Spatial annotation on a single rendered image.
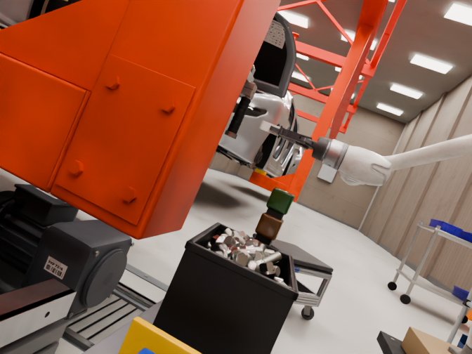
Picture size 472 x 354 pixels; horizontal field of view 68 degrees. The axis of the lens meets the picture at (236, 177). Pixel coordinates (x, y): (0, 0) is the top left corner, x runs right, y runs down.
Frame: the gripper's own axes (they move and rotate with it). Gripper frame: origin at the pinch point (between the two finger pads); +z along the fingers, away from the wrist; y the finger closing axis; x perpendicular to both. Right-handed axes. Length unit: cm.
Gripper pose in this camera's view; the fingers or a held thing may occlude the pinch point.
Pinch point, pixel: (270, 128)
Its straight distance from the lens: 122.9
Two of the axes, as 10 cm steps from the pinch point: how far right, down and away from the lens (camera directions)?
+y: 2.1, 0.6, 9.8
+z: -8.9, -4.0, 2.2
